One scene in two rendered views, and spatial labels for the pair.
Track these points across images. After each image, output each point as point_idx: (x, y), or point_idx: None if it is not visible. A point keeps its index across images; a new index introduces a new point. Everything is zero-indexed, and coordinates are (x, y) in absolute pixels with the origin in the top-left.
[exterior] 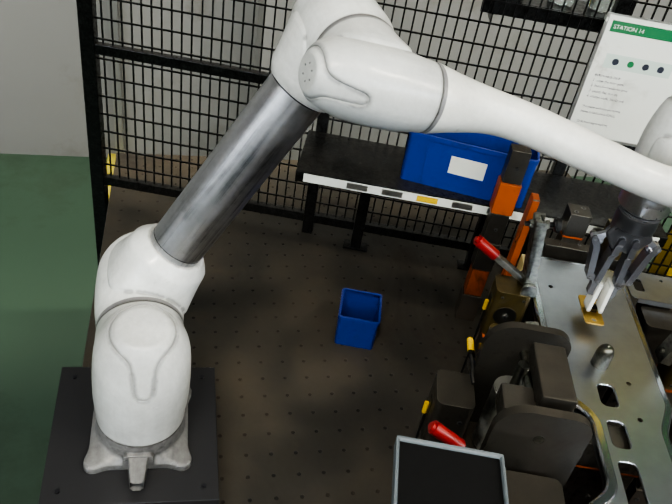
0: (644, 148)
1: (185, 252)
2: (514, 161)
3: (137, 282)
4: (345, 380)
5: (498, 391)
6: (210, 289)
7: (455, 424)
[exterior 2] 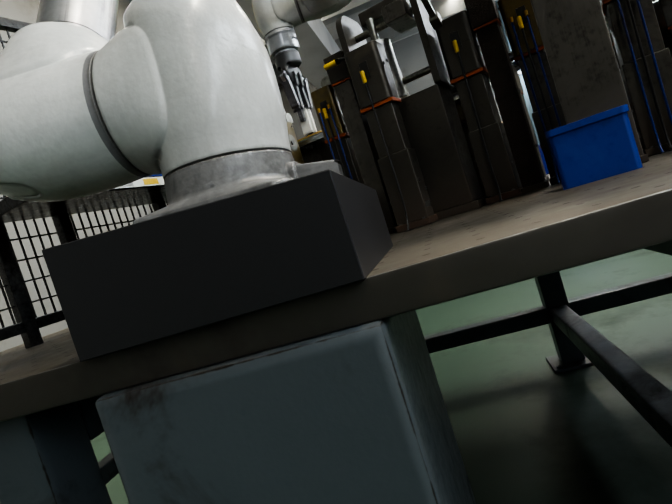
0: (267, 6)
1: (106, 29)
2: None
3: (90, 43)
4: None
5: (384, 13)
6: (27, 356)
7: (386, 62)
